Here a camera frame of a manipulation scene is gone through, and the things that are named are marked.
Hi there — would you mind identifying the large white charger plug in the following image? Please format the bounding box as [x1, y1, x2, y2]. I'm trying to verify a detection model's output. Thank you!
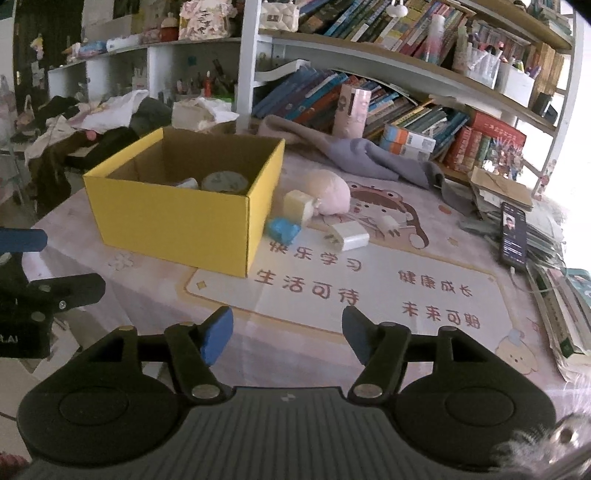
[325, 221, 370, 252]

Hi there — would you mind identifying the white quilted handbag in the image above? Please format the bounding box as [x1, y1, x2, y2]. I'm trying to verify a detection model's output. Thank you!
[259, 1, 300, 33]

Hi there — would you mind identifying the cartoon desk mat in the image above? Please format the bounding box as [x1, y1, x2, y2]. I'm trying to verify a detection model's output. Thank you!
[185, 177, 556, 381]

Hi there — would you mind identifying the yellow cardboard box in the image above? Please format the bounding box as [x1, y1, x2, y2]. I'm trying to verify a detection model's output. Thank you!
[84, 127, 286, 278]

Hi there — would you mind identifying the pink pen holder box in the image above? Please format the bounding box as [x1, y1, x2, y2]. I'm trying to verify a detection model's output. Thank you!
[332, 84, 372, 139]

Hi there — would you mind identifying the floral pink bag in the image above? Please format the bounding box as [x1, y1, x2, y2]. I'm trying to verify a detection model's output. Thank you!
[178, 0, 236, 41]

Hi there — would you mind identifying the cream square block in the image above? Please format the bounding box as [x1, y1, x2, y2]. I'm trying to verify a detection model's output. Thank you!
[283, 190, 318, 226]

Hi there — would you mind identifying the small white charger plug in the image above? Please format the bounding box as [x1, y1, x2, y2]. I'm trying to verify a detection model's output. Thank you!
[376, 215, 400, 238]

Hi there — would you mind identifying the grey purple cloth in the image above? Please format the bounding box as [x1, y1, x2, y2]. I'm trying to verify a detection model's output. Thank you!
[257, 115, 475, 215]

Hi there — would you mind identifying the black smartphone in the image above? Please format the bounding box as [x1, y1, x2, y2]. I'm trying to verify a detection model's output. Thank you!
[500, 202, 527, 270]

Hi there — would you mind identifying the red book set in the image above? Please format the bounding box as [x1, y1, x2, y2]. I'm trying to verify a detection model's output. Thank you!
[443, 110, 527, 180]

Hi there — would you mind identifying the white bookshelf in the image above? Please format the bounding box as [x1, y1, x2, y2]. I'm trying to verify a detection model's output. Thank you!
[45, 0, 583, 195]

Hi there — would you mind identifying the orange blue white carton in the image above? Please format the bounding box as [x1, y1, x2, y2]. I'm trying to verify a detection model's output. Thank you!
[379, 125, 436, 161]

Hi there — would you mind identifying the yellow tape roll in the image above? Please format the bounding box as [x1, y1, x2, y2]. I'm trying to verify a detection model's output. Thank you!
[201, 171, 249, 195]

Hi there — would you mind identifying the pink plush toy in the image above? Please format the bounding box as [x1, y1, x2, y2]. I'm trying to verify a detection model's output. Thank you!
[304, 169, 351, 216]

